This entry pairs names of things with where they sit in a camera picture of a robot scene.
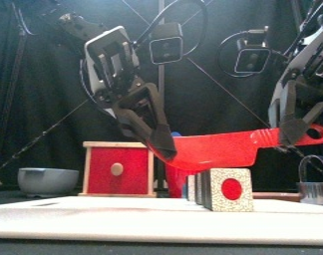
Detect red toy knife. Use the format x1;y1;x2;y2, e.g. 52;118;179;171
155;123;323;172

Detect toy sushi piece green centre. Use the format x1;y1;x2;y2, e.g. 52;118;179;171
185;174;195;202

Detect pink square plate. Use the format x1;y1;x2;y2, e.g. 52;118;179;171
252;191;301;202

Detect toy sushi piece red centre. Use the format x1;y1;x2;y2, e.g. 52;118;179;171
202;167;254;213

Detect white cutting board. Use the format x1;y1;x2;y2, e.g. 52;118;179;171
0;195;323;247

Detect wooden box with red face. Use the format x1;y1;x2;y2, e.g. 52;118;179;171
82;140;158;197

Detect black backdrop cloth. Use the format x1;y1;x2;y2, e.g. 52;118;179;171
0;0;323;200

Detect pale grey bowl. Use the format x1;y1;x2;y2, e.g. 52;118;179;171
16;167;80;198

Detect silver vertical frame pole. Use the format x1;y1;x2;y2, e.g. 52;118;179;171
157;0;166;192

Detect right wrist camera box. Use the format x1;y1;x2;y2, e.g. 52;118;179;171
231;29;273;75

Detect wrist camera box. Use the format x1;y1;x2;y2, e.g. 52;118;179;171
149;22;185;66
231;29;273;75

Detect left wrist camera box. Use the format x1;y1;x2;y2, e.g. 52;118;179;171
149;22;185;66

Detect thin diagonal brace cord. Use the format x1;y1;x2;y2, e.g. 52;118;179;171
0;0;214;176
119;0;323;182

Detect small grey pail with handle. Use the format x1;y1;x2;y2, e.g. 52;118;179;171
296;153;323;207

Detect black right camera cable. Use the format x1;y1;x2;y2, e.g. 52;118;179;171
215;29;269;80

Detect black camera cable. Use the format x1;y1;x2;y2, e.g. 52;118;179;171
215;29;269;80
131;0;209;58

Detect black left camera cable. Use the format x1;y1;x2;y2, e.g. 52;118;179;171
131;0;209;58

